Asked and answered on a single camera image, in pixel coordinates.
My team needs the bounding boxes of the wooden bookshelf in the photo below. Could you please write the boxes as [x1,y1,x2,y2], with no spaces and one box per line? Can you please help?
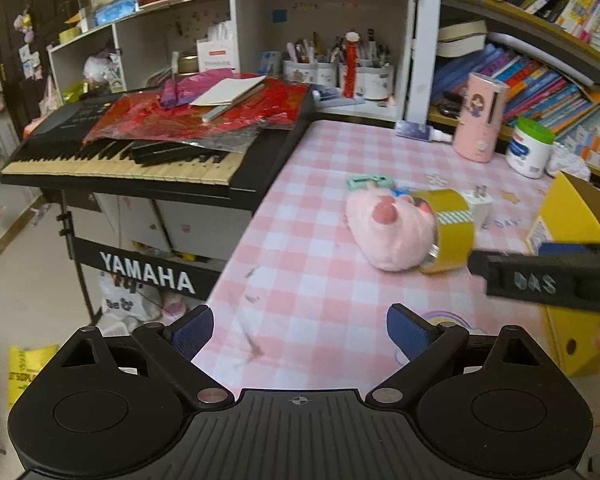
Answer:
[427,0,600,186]

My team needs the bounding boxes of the blue plastic container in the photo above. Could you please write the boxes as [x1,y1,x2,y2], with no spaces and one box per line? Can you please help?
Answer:
[95,0,138,26]

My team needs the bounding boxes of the red tube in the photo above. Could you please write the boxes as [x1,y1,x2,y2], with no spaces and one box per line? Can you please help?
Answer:
[344,30,359,98]

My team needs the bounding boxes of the mint green utility knife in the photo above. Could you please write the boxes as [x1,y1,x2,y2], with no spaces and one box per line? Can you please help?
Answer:
[346,174,395,192]

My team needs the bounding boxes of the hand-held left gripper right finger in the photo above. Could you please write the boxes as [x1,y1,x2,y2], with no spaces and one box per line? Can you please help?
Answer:
[365,303,548,408]

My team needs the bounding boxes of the stack of small boxes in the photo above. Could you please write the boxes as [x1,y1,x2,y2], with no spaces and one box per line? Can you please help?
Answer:
[555,105,600,171]

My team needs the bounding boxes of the pink plush toy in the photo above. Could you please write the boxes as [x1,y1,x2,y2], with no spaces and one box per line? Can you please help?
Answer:
[345,192,438,272]

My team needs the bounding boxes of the yellow cardboard box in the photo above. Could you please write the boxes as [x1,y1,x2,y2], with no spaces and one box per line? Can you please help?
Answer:
[525,171,600,377]

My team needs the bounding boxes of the white printed bag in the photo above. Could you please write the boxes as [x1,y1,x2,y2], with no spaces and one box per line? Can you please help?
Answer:
[99,270,191,323]

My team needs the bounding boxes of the black electronic keyboard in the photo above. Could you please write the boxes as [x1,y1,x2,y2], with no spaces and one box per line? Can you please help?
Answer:
[0,91,317,212]

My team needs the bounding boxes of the thick beige books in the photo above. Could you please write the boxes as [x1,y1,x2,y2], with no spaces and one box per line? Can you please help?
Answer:
[437,19,488,58]

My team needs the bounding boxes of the yellow tape roll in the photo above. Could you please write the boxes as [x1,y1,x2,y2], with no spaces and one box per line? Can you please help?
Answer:
[412,189,476,275]

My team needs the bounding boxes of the white charger plug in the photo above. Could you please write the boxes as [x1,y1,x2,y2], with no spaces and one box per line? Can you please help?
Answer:
[461,185,493,231]

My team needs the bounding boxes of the row of colourful books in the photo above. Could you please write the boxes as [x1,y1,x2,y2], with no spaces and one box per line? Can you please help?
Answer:
[430,42,600,136]

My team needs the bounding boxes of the black keyboard stand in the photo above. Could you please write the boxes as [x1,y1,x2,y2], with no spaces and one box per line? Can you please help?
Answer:
[55,187,221,328]

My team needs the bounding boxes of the white card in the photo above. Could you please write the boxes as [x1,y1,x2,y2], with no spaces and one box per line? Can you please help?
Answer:
[189,76,266,107]

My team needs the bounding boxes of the white pen holder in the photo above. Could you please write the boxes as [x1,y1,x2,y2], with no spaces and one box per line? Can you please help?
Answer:
[281,57,341,88]
[337,60,396,101]

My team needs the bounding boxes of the white paper bag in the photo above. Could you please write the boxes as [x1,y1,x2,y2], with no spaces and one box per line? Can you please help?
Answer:
[196,22,241,73]

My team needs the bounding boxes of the pink cylindrical device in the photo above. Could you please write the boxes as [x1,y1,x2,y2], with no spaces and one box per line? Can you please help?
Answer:
[452,72,511,163]

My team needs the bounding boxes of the white drawer unit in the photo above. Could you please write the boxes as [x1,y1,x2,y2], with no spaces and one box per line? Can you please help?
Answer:
[97,192,253,261]

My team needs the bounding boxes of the blue label glue bottle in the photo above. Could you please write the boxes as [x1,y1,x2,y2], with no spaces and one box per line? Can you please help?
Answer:
[395,120,453,143]

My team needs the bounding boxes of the crumpled white plastic bag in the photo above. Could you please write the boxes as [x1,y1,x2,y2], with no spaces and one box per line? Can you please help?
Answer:
[545,142,592,183]

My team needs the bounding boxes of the pink checkered tablecloth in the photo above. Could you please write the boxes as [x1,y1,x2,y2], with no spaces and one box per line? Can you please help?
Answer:
[187,120,600,391]

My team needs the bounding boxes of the magenta plastic bag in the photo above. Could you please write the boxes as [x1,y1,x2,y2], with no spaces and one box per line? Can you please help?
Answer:
[157,72,241,109]

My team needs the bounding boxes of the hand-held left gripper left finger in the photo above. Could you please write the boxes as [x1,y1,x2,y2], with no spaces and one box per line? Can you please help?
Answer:
[55,304,236,409]

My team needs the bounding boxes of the white jar green lid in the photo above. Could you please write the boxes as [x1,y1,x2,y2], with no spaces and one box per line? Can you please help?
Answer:
[505,118,556,179]

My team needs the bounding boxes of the yellow plastic bag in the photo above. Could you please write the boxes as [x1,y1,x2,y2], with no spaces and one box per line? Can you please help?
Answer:
[7,344,61,411]

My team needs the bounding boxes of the white shelf unit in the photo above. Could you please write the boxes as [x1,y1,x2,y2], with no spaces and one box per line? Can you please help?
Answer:
[47,0,418,121]

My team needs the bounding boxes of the red plastic bags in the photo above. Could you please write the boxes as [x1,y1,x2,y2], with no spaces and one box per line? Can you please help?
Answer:
[82,77,313,153]

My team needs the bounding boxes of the dark wooden cabinet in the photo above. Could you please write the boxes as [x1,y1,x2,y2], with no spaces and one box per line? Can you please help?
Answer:
[0,0,88,136]

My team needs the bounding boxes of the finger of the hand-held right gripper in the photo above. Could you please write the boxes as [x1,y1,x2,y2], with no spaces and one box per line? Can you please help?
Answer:
[468,242,577,308]

